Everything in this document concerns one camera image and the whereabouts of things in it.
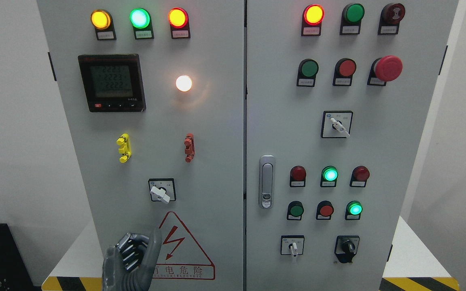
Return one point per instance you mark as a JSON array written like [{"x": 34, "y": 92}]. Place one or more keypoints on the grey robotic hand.
[{"x": 130, "y": 264}]

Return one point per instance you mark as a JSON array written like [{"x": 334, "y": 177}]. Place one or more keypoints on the white rotary light switch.
[{"x": 162, "y": 190}]

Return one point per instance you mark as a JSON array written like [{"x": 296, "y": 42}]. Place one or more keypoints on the yellow indicator light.
[{"x": 103, "y": 24}]

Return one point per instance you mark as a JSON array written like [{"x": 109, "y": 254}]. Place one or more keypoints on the red electrical danger sign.
[{"x": 181, "y": 256}]

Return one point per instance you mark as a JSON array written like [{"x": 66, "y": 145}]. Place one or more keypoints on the yellow terminal connector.
[{"x": 124, "y": 147}]

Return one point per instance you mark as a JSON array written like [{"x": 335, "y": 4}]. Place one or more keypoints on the red terminal connector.
[{"x": 189, "y": 147}]

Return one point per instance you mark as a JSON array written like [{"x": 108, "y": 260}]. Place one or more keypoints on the left grey cabinet door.
[{"x": 209, "y": 189}]

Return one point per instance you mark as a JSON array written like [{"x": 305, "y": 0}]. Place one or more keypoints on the grey cabinet door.
[
  {"x": 284, "y": 120},
  {"x": 209, "y": 189}
]

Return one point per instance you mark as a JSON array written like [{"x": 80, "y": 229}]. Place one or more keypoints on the green push button lower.
[{"x": 295, "y": 211}]

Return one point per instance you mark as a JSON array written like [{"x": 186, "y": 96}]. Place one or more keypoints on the black digital power meter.
[{"x": 113, "y": 83}]

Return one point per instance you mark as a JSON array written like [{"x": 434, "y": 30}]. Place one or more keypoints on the clear white indicator lamp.
[{"x": 184, "y": 83}]

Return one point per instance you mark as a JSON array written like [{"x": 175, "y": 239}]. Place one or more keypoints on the dark red indicator left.
[{"x": 298, "y": 177}]

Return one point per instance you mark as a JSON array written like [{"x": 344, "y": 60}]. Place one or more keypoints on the dark red indicator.
[
  {"x": 298, "y": 177},
  {"x": 359, "y": 177}
]

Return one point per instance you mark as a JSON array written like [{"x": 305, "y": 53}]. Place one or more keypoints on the red push button lower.
[{"x": 324, "y": 210}]

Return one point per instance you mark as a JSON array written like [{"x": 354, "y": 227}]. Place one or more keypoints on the red push button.
[
  {"x": 324, "y": 210},
  {"x": 343, "y": 73}
]

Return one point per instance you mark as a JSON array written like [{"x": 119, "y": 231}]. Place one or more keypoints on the lit green indicator middle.
[{"x": 329, "y": 177}]

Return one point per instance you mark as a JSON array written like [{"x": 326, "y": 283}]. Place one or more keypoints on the lit green push button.
[{"x": 353, "y": 210}]

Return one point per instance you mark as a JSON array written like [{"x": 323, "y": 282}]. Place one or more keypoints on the green indicator light top left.
[{"x": 141, "y": 23}]

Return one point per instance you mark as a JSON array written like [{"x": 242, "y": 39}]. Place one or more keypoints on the green indicator light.
[
  {"x": 141, "y": 23},
  {"x": 351, "y": 17}
]

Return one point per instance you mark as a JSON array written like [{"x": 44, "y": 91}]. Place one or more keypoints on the dark red indicator right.
[{"x": 359, "y": 177}]

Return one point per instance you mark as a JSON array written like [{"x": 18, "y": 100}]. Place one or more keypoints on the red indicator light top left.
[{"x": 179, "y": 23}]

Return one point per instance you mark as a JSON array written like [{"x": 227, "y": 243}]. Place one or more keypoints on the red indicator light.
[
  {"x": 179, "y": 23},
  {"x": 313, "y": 16}
]

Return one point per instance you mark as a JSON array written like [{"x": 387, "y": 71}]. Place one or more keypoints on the green push button upper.
[{"x": 307, "y": 71}]

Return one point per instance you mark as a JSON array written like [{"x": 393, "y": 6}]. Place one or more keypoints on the right grey cabinet door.
[{"x": 284, "y": 120}]

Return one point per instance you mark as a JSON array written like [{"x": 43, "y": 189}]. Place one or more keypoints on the white platform with hazard stripes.
[{"x": 411, "y": 266}]

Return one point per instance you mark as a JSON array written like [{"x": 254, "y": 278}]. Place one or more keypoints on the red push button upper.
[{"x": 343, "y": 73}]

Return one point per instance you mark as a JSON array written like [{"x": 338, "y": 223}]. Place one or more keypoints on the red indicator light top right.
[{"x": 313, "y": 16}]

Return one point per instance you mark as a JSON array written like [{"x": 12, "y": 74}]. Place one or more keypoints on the red emergency stop button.
[{"x": 384, "y": 70}]

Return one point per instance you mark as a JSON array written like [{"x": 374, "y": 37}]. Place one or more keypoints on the green indicator light top right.
[{"x": 351, "y": 17}]

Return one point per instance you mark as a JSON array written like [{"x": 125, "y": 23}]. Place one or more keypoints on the dark red buzzer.
[{"x": 390, "y": 18}]

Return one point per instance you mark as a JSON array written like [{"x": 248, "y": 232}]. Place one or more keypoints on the small white rotary switch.
[{"x": 292, "y": 245}]

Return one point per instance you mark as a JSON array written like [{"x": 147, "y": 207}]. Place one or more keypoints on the silver door handle lock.
[{"x": 266, "y": 177}]

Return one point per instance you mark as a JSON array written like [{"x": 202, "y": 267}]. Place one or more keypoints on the black rotary knob switch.
[{"x": 346, "y": 247}]

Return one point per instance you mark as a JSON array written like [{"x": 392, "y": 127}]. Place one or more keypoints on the white rotary selector switch upper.
[{"x": 336, "y": 124}]

